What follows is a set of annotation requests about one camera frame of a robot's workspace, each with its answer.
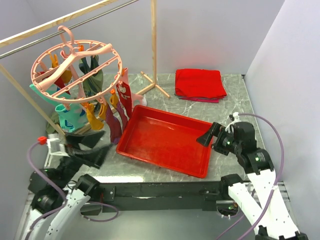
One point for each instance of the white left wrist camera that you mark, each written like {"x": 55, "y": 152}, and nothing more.
{"x": 54, "y": 144}

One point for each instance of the purple maroon sock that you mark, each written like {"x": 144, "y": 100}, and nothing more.
{"x": 114, "y": 126}
{"x": 122, "y": 115}

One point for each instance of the metal hanging rod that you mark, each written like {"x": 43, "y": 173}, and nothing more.
{"x": 50, "y": 36}

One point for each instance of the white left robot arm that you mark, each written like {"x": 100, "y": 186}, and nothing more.
{"x": 53, "y": 205}

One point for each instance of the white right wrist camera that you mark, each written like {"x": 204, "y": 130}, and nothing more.
{"x": 235, "y": 118}

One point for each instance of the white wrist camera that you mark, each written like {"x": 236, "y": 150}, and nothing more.
{"x": 235, "y": 118}
{"x": 54, "y": 144}

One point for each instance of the yellow orange sock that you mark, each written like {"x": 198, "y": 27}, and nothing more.
{"x": 93, "y": 121}
{"x": 67, "y": 75}

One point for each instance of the pink round clip hanger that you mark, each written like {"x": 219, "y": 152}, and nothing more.
{"x": 73, "y": 50}

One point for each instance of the wooden clothes rack frame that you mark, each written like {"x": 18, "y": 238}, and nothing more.
{"x": 70, "y": 16}

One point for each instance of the red cat pattern sock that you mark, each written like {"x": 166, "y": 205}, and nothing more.
{"x": 124, "y": 93}

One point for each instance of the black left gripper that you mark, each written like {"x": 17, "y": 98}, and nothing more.
{"x": 94, "y": 156}

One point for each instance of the red plastic tray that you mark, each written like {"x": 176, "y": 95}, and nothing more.
{"x": 166, "y": 140}

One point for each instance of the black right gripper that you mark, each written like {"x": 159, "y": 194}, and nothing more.
{"x": 218, "y": 130}

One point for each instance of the dark green camouflage sock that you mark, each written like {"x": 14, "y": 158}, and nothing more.
{"x": 93, "y": 84}

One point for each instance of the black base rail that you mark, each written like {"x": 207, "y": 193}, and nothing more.
{"x": 153, "y": 196}

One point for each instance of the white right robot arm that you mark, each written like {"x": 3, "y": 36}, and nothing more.
{"x": 268, "y": 215}

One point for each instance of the folded red cloth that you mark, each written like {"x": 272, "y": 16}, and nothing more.
{"x": 200, "y": 85}

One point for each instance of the red sock on hanger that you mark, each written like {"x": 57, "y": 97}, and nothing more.
{"x": 58, "y": 83}

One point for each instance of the pink ribbed sock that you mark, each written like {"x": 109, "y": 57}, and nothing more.
{"x": 135, "y": 98}

